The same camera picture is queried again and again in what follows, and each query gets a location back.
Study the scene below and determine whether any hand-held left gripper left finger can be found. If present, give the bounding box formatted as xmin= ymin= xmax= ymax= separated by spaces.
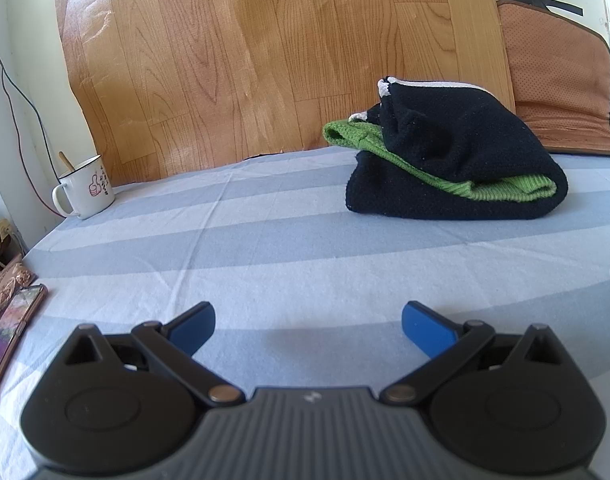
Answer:
xmin=60 ymin=301 xmax=246 ymax=407

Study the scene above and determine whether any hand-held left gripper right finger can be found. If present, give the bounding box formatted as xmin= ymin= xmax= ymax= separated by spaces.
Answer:
xmin=379 ymin=300 xmax=566 ymax=407

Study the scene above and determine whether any navy knit sweater green trim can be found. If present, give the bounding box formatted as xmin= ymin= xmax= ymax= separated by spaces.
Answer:
xmin=323 ymin=76 xmax=568 ymax=221

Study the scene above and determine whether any blue white striped sheet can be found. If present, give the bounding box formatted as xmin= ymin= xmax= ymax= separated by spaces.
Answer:
xmin=0 ymin=146 xmax=610 ymax=480

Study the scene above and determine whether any white enamel mug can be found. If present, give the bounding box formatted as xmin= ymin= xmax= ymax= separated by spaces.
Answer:
xmin=52 ymin=154 xmax=116 ymax=220

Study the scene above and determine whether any smartphone with rose gold case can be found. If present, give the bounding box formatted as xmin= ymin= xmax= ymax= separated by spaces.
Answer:
xmin=0 ymin=284 xmax=49 ymax=408

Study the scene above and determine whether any brown snack packet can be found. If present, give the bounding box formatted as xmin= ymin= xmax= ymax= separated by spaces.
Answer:
xmin=0 ymin=255 xmax=38 ymax=321

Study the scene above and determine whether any brown perforated cushion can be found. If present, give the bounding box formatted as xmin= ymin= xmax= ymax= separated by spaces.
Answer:
xmin=497 ymin=0 xmax=610 ymax=157

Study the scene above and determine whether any tan cardboard box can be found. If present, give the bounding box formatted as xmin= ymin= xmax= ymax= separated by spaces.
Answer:
xmin=0 ymin=217 xmax=26 ymax=263

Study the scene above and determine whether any black tape strip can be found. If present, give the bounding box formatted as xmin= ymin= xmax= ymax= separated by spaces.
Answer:
xmin=499 ymin=0 xmax=584 ymax=17

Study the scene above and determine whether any wood grain board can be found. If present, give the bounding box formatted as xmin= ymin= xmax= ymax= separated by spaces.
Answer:
xmin=55 ymin=0 xmax=516 ymax=184

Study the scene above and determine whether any black cable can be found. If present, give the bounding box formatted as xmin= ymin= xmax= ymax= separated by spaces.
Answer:
xmin=0 ymin=0 xmax=53 ymax=161

